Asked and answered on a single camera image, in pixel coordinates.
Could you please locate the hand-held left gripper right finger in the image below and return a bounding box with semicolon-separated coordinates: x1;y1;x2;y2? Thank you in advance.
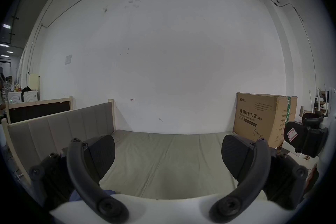
209;134;309;223

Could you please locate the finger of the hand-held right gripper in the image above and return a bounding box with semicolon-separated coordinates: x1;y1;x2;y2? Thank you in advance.
283;121;309;149
302;110;325;125

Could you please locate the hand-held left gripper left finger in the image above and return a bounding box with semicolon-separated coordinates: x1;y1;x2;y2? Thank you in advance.
28;134;130;224

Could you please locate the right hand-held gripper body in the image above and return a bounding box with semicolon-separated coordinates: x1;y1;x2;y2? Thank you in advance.
295;87;336;199

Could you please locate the dark blue garment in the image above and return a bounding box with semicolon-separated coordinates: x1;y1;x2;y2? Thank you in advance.
69;189;116;202

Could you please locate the brown cardboard carton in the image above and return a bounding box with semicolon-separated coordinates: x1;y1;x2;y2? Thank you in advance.
233;92;298;149

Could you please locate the grey padded headboard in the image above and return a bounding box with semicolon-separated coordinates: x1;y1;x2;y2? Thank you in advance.
1;99;116;192

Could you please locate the dark brown wood-framed headboard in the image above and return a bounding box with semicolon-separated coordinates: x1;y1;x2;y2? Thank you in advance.
5;96;73;124

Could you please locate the bed with beige sheet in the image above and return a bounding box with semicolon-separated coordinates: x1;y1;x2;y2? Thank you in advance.
98;129;265;200

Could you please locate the white washing machine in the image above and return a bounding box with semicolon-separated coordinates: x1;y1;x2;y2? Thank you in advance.
7;90;39;103

